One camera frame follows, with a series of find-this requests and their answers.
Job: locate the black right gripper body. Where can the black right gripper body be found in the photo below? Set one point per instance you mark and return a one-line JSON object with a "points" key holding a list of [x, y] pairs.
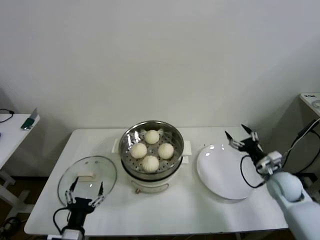
{"points": [[251, 148]]}

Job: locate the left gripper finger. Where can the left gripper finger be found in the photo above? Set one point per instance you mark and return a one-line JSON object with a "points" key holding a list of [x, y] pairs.
{"points": [[68, 197], [100, 196]]}

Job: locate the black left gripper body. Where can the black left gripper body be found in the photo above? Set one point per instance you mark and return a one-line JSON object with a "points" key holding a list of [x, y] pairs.
{"points": [[80, 205]]}

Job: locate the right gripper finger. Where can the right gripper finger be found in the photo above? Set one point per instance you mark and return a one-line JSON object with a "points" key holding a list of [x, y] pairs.
{"points": [[255, 137], [236, 145]]}

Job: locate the round glass pot lid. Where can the round glass pot lid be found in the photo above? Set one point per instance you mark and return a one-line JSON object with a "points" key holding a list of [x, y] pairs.
{"points": [[86, 176]]}

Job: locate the white steamed baozi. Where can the white steamed baozi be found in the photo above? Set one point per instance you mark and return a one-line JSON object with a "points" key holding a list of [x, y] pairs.
{"points": [[139, 151], [166, 151], [151, 136], [150, 163]]}

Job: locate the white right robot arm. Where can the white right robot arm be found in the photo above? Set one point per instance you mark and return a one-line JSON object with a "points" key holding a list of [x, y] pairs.
{"points": [[287, 185]]}

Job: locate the perforated steel steamer basket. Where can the perforated steel steamer basket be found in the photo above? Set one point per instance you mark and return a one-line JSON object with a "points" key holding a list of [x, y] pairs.
{"points": [[175, 140]]}

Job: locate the white round plate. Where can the white round plate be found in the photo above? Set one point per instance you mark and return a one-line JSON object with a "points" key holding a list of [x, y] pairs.
{"points": [[220, 172]]}

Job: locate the white electric cooker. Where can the white electric cooker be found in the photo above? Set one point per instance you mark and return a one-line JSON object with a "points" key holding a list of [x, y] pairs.
{"points": [[150, 186]]}

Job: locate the black power adapter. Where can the black power adapter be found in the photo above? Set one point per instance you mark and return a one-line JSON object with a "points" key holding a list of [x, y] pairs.
{"points": [[306, 130]]}

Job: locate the white shelf table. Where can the white shelf table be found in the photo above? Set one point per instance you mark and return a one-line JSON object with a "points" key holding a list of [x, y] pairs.
{"points": [[308, 98]]}

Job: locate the clear round dish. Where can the clear round dish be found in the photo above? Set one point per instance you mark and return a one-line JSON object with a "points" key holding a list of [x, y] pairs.
{"points": [[317, 103]]}

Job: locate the white side table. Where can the white side table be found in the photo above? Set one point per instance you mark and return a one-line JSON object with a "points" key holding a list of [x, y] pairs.
{"points": [[15, 135]]}

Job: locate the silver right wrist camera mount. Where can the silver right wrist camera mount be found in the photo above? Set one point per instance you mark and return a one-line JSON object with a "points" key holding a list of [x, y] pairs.
{"points": [[270, 162]]}

